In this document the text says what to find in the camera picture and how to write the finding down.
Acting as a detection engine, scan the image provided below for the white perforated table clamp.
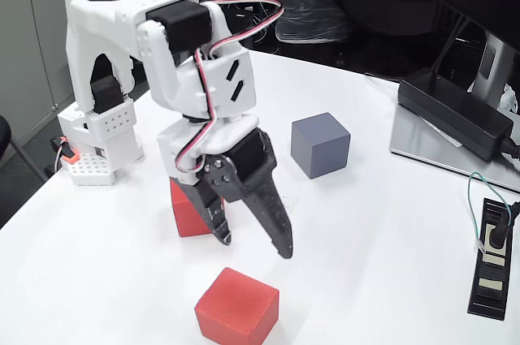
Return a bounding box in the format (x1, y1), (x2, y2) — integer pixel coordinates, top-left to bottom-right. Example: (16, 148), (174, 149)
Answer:
(67, 153), (117, 188)

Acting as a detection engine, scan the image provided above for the green thin cable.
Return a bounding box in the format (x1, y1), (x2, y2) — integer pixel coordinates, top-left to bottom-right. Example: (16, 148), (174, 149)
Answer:
(466, 171), (514, 257)

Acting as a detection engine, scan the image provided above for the grey wooden block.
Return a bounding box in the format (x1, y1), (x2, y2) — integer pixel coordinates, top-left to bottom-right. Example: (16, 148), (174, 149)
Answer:
(290, 112), (352, 180)

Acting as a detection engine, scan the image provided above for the orange cable connector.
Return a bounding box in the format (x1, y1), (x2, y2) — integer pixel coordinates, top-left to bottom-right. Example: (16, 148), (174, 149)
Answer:
(50, 136), (79, 166)

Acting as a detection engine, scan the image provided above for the crumpled white paper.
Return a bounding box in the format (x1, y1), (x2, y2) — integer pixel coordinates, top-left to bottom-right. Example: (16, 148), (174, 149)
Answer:
(502, 83), (520, 114)

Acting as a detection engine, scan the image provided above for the black power adapter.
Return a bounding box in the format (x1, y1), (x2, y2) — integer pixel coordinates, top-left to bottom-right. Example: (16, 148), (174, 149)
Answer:
(396, 72), (515, 162)

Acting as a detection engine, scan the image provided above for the silver monitor stand column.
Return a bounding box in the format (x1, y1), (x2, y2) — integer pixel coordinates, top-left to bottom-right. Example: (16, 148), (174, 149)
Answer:
(470, 32), (519, 106)

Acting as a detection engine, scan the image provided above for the black chair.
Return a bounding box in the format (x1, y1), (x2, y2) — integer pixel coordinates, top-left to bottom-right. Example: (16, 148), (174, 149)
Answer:
(0, 114), (50, 183)

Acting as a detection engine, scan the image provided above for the black power plug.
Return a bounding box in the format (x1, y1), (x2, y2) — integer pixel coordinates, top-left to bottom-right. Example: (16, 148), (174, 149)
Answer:
(486, 201), (520, 249)

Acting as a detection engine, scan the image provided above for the black power strip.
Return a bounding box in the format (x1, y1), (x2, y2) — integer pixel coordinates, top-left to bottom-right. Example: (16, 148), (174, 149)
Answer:
(466, 197), (514, 321)

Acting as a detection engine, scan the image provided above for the silver monitor stand base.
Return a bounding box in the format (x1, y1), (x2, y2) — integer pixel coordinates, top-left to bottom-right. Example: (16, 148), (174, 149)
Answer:
(389, 104), (520, 194)

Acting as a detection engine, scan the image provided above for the black adapter cable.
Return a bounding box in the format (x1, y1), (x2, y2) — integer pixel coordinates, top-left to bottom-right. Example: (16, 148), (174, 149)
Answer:
(499, 137), (520, 159)

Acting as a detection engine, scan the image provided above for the red wooden block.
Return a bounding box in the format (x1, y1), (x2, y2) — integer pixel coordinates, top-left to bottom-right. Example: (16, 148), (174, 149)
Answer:
(169, 178), (228, 238)
(193, 266), (280, 345)

